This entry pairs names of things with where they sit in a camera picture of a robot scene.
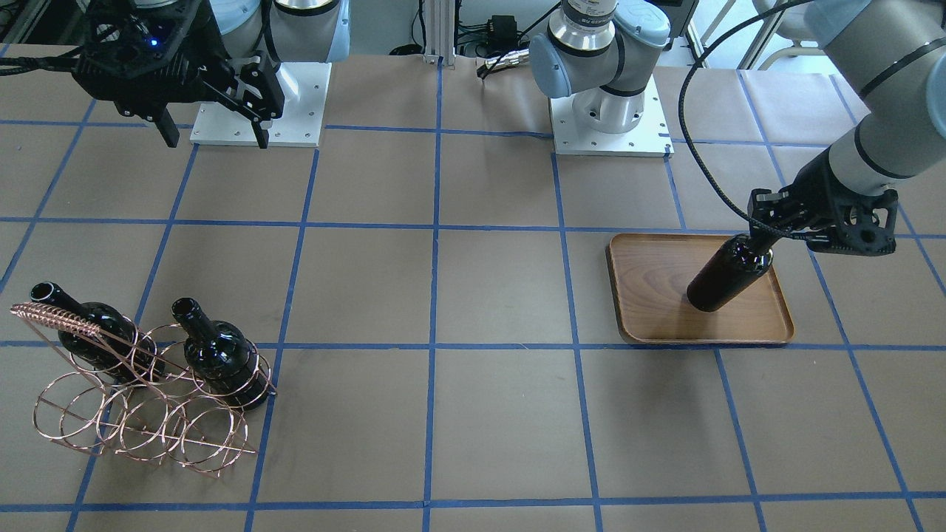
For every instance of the aluminium frame post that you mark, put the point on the aluminium frame post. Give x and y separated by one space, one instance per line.
439 28

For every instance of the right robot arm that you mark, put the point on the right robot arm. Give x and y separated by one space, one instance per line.
304 39

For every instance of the copper wire bottle basket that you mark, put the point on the copper wire bottle basket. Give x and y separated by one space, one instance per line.
164 416

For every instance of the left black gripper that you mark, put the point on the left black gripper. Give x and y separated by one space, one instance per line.
818 182

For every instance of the wooden tray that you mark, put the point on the wooden tray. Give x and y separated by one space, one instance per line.
649 275

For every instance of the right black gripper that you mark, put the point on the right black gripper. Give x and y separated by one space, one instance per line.
209 38

